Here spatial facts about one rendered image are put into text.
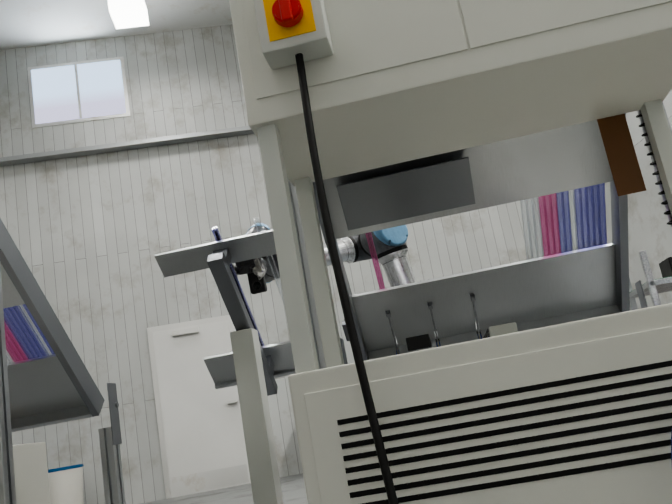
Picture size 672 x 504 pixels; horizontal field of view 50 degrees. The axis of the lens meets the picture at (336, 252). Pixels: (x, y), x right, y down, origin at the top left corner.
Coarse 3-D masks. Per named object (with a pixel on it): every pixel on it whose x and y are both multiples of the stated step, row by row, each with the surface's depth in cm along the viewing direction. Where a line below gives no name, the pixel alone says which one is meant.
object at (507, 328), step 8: (640, 280) 183; (640, 288) 183; (640, 296) 185; (640, 304) 186; (488, 328) 134; (496, 328) 132; (504, 328) 132; (512, 328) 132; (416, 336) 143; (424, 336) 142; (488, 336) 137; (408, 344) 143; (416, 344) 142; (424, 344) 142; (344, 352) 193; (344, 360) 191
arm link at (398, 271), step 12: (396, 228) 239; (360, 240) 246; (384, 240) 236; (396, 240) 237; (384, 252) 238; (396, 252) 237; (384, 264) 240; (396, 264) 238; (408, 264) 240; (396, 276) 238; (408, 276) 238
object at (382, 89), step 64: (256, 0) 107; (320, 0) 106; (384, 0) 110; (448, 0) 108; (512, 0) 107; (576, 0) 105; (640, 0) 104; (256, 64) 111; (320, 64) 110; (384, 64) 108; (448, 64) 107; (512, 64) 105; (576, 64) 109; (640, 64) 113; (256, 128) 111; (320, 128) 115; (384, 128) 120; (448, 128) 125; (512, 128) 130; (320, 192) 101; (320, 256) 133; (320, 320) 130; (384, 384) 98; (448, 384) 97; (512, 384) 96; (576, 384) 94; (640, 384) 93; (320, 448) 98; (384, 448) 92; (448, 448) 95; (512, 448) 94; (576, 448) 93; (640, 448) 92
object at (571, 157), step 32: (576, 128) 159; (416, 160) 163; (448, 160) 163; (480, 160) 163; (512, 160) 163; (544, 160) 163; (576, 160) 163; (352, 192) 163; (384, 192) 163; (416, 192) 163; (448, 192) 163; (480, 192) 168; (512, 192) 168; (544, 192) 168; (352, 224) 168; (384, 224) 172
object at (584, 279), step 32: (544, 256) 179; (576, 256) 178; (608, 256) 178; (384, 288) 184; (416, 288) 183; (448, 288) 183; (480, 288) 183; (512, 288) 183; (544, 288) 183; (576, 288) 183; (608, 288) 183; (384, 320) 188; (416, 320) 188; (448, 320) 188; (480, 320) 189; (512, 320) 189
